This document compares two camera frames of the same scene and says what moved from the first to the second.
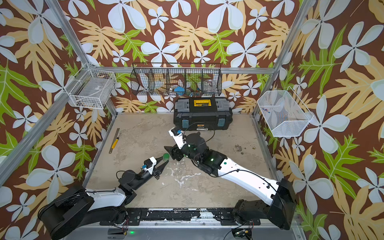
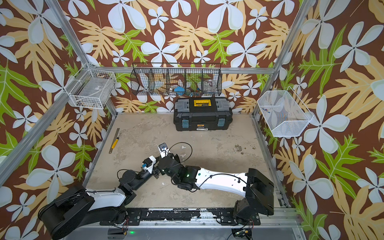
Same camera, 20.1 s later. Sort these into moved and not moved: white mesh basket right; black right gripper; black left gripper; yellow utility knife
Moved: black right gripper
Not moved: yellow utility knife; white mesh basket right; black left gripper
